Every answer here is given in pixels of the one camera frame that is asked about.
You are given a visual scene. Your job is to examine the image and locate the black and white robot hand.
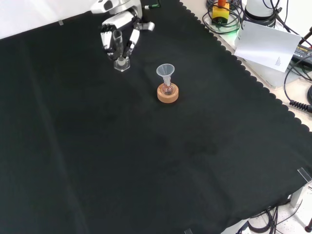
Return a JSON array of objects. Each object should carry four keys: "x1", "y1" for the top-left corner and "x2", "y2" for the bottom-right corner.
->
[{"x1": 90, "y1": 0, "x2": 156, "y2": 60}]

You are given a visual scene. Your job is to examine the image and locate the clear glass graduated cylinder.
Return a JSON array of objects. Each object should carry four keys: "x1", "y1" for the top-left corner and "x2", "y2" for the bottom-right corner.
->
[{"x1": 113, "y1": 30, "x2": 131, "y2": 72}]

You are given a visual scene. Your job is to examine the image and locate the clear glass round-bottom flask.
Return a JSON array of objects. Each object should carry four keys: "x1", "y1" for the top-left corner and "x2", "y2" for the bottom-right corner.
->
[{"x1": 160, "y1": 77, "x2": 175, "y2": 97}]

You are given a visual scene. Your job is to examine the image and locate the clear plastic funnel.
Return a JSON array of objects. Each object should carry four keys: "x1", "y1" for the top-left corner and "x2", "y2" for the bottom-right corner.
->
[{"x1": 156, "y1": 63, "x2": 175, "y2": 85}]

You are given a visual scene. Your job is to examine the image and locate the yellow stop button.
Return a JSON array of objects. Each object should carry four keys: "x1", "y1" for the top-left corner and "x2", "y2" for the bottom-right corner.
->
[{"x1": 212, "y1": 0, "x2": 231, "y2": 25}]

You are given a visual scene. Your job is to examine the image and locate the black cloth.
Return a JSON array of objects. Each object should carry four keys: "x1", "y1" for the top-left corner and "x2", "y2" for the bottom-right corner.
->
[{"x1": 0, "y1": 0, "x2": 312, "y2": 234}]

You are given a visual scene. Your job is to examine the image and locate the white paper sheet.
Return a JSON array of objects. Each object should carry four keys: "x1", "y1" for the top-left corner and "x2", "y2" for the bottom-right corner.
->
[{"x1": 234, "y1": 20, "x2": 302, "y2": 73}]

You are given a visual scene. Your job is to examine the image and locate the pale board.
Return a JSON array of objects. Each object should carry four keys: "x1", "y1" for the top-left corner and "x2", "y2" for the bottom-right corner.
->
[{"x1": 234, "y1": 31, "x2": 301, "y2": 89}]

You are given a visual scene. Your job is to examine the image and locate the black power adapter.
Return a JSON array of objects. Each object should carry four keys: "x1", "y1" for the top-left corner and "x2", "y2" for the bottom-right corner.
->
[{"x1": 291, "y1": 44, "x2": 312, "y2": 64}]

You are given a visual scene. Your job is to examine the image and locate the metal bench leg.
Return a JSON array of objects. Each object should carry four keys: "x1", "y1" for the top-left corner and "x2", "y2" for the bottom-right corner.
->
[{"x1": 289, "y1": 184, "x2": 306, "y2": 208}]

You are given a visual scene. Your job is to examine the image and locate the cork ring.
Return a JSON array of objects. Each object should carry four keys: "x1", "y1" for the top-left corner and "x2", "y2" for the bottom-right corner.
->
[{"x1": 156, "y1": 82, "x2": 180, "y2": 104}]

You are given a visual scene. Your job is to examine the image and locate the black coiled cable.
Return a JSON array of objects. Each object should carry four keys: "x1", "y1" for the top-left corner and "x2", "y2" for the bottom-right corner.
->
[{"x1": 289, "y1": 99, "x2": 312, "y2": 113}]

